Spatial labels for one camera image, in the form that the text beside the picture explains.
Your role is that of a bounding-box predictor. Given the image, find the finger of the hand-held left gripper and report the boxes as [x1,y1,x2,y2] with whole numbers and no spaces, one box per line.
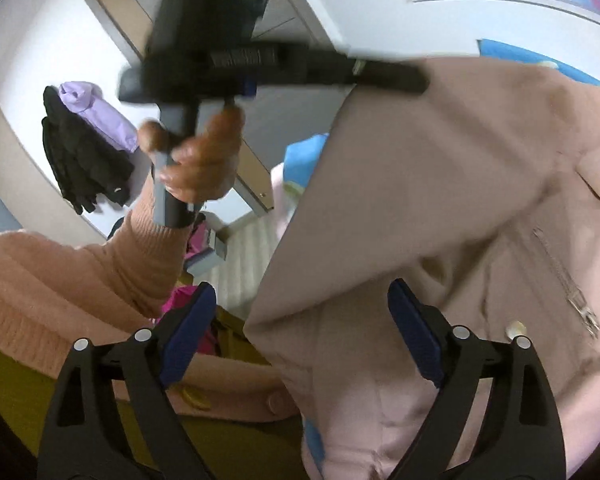
[352,59,429,95]

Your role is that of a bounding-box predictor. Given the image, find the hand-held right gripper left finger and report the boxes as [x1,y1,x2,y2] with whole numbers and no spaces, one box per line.
[36,281,217,480]

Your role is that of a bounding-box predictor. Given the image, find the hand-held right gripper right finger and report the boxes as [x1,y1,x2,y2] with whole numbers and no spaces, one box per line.
[387,278,566,480]

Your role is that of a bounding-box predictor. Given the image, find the dusty pink jacket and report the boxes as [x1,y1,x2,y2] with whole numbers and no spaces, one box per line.
[242,57,600,480]

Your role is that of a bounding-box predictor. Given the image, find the person's left forearm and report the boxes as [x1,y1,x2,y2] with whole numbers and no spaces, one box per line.
[0,207,206,381]

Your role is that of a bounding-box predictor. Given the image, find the person's left hand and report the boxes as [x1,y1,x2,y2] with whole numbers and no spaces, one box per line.
[137,105,246,206]

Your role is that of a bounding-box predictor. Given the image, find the magenta bag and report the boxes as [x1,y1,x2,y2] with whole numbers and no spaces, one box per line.
[160,217,226,358]

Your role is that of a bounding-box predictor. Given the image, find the person's pink knit sweater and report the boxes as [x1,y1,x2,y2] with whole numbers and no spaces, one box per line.
[105,350,301,423]

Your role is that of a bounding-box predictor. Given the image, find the wardrobe with beige panels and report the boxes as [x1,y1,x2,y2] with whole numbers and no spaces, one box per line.
[0,0,348,241]

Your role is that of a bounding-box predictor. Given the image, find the grey box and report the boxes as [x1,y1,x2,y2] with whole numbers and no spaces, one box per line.
[182,230,229,277]

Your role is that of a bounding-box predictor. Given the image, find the person's olive trousers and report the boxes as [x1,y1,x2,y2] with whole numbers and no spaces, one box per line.
[0,305,306,480]

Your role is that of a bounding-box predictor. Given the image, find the lavender garment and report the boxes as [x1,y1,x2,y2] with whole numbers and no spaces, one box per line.
[59,80,138,153]

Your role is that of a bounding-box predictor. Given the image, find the black coat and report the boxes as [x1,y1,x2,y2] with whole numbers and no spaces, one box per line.
[41,85,135,216]

